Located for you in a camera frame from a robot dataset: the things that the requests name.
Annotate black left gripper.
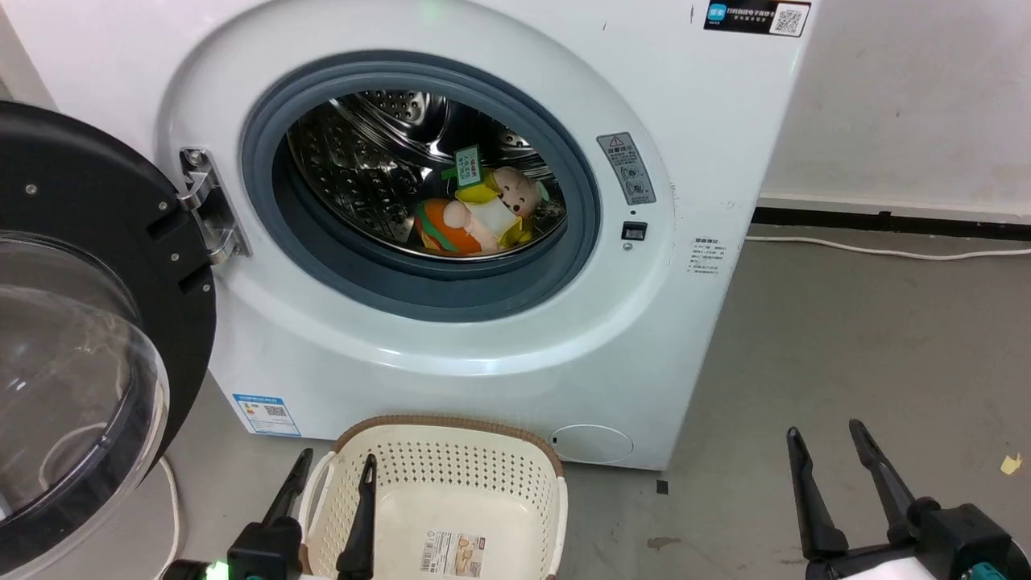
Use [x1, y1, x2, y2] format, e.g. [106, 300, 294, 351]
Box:
[227, 448, 379, 580]

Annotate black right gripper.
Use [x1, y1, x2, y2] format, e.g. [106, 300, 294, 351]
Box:
[786, 418, 1031, 580]

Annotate cream perforated laundry basket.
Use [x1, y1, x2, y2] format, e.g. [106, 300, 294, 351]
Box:
[298, 415, 569, 580]

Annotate white front-load washing machine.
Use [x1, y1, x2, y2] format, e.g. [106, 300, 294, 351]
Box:
[0, 0, 814, 472]

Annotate orange striped plush toy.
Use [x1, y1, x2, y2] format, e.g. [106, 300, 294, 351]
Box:
[415, 197, 486, 258]

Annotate beige plush doll yellow clothes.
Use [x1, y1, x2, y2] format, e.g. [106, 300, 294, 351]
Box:
[441, 166, 553, 255]

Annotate blue energy label sticker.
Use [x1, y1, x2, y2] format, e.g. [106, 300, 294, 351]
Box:
[232, 393, 302, 438]

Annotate barcode label sticker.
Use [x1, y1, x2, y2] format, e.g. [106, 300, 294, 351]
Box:
[419, 529, 487, 578]

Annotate grey rubber door gasket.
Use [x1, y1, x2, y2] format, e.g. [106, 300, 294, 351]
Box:
[241, 50, 602, 324]

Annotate round drain filter cover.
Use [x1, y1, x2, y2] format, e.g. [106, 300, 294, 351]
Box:
[551, 424, 635, 466]

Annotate white text notice sticker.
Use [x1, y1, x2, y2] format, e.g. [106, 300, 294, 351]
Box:
[689, 236, 723, 276]

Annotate metal door hinge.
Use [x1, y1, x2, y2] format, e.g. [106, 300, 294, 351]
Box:
[178, 147, 252, 265]

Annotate perforated steel washer drum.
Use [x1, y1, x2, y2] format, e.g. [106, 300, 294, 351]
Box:
[287, 89, 568, 262]

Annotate black round washer door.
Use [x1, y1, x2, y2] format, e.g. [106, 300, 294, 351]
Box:
[0, 100, 218, 580]

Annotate green paper hang tag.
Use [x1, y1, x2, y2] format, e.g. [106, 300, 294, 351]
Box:
[441, 144, 485, 191]

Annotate grey warning sticker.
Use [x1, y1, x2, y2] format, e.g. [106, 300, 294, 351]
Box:
[596, 131, 657, 206]

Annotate black QR code sticker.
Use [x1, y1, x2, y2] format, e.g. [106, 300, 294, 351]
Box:
[703, 0, 812, 38]

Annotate thin white looped cable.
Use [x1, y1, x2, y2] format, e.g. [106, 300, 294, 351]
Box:
[157, 455, 181, 577]

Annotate long white floor cable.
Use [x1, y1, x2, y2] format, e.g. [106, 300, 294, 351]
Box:
[745, 234, 1031, 262]

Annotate black wall baseboard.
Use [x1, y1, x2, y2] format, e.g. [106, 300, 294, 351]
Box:
[752, 207, 1031, 242]

